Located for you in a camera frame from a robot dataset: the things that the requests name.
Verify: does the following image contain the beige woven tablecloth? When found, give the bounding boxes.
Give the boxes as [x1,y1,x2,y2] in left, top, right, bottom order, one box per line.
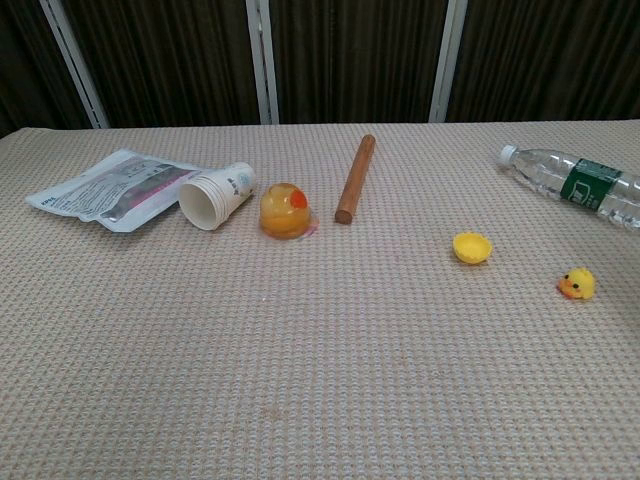
[0,118,640,480]

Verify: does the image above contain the small yellow toy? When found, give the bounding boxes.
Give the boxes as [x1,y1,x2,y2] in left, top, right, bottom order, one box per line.
[556,267,598,301]

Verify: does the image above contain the orange round toy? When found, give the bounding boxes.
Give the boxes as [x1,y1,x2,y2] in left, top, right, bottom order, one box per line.
[258,182,321,240]

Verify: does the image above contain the white printed plastic pouch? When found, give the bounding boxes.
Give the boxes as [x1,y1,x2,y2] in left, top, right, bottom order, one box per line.
[24,149,206,234]

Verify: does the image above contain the brown wooden rod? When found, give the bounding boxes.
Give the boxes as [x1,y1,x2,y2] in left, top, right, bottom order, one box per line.
[334,133,376,225]

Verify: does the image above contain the white metal post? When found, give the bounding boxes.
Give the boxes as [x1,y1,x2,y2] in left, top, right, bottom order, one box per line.
[39,0,110,130]
[245,0,280,126]
[428,0,470,124]

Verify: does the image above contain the yellow round plastic disc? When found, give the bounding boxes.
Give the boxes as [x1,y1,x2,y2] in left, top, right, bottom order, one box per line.
[452,230,494,265]

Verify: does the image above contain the stacked white paper cups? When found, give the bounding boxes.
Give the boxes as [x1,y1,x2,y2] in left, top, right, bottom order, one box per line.
[178,161,257,231]

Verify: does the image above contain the clear green-label water bottle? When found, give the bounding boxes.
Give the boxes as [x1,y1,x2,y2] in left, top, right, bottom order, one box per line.
[497,143,640,232]

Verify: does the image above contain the dark pleated curtain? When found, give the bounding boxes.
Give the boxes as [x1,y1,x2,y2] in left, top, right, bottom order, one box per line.
[0,0,640,139]

